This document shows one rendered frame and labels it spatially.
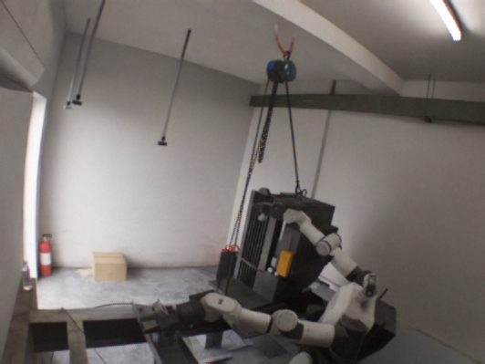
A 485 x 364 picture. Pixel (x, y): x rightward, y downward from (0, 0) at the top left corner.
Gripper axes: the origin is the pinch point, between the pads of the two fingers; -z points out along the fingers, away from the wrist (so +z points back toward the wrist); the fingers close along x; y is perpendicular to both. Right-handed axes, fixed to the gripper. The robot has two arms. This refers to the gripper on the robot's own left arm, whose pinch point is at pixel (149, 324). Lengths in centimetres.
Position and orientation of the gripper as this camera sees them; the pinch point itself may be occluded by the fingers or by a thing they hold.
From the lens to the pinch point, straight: 101.5
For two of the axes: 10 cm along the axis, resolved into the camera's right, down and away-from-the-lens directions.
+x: -5.0, -4.5, 7.4
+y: 1.2, -8.8, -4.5
